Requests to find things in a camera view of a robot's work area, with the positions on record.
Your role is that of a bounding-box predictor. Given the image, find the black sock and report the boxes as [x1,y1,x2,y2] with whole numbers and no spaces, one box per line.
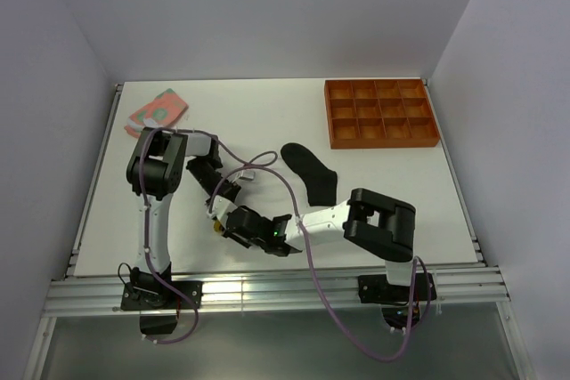
[280,142,338,207]

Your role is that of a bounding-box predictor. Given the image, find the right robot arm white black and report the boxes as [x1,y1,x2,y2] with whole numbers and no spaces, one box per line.
[208,188,417,300]

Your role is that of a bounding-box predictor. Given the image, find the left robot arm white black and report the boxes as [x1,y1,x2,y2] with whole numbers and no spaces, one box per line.
[126,127,240,308]

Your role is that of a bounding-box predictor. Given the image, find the pink green patterned socks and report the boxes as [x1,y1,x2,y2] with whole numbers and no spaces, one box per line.
[124,88,188,138]

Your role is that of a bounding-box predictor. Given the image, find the orange compartment tray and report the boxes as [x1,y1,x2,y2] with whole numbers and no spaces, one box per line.
[324,78,440,150]

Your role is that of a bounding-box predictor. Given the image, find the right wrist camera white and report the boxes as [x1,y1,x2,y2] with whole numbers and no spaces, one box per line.
[207,196,237,226]

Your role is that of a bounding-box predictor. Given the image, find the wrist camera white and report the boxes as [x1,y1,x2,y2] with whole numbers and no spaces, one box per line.
[237,169,256,182]
[207,196,237,226]

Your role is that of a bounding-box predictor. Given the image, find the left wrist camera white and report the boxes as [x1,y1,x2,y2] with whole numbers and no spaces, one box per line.
[237,169,256,182]

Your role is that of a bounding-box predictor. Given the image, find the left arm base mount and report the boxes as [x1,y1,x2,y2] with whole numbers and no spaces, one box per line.
[118,263,203,344]

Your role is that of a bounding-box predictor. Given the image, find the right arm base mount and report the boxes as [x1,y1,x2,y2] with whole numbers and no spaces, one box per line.
[357,273,437,332]

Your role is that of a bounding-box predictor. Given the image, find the aluminium frame rail front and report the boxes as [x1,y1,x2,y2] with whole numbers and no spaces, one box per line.
[41,264,509,318]

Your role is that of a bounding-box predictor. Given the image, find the aluminium side rail right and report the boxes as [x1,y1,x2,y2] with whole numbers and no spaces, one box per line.
[422,78,487,265]

